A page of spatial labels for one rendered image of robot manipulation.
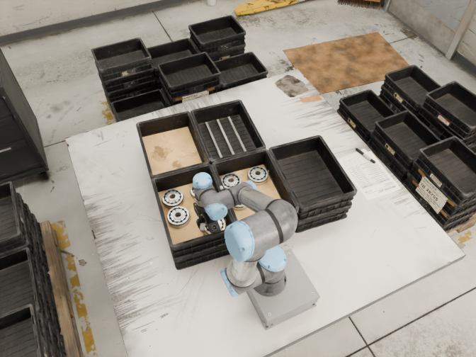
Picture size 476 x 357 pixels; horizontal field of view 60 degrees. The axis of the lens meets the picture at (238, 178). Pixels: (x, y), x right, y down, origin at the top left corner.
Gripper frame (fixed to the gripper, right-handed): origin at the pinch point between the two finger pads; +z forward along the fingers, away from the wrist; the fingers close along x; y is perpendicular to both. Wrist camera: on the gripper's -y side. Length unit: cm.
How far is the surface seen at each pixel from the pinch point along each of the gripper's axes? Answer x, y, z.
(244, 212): -19.6, 2.1, 2.0
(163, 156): 3, 52, 2
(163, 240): 19.5, 12.5, 15.0
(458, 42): -312, 125, 66
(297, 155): -61, 23, 2
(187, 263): 13.9, -5.9, 11.9
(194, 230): 5.7, 3.4, 2.0
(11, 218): 91, 76, 36
